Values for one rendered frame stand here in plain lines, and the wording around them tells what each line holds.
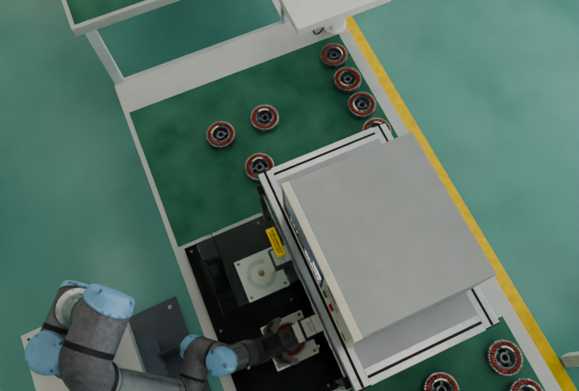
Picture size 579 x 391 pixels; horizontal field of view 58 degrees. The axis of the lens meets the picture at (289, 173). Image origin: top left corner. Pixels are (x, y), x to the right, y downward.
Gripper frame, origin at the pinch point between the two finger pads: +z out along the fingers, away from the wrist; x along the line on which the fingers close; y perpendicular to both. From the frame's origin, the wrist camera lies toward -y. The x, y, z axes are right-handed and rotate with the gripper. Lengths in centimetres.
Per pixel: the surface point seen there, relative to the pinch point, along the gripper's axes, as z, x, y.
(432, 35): 153, -133, -76
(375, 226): -23, -12, -52
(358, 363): -15.3, 15.5, -26.9
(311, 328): -3.2, 0.4, -10.5
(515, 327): 48, 27, -54
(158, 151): -4, -86, 20
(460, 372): 34, 31, -34
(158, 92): 1, -112, 13
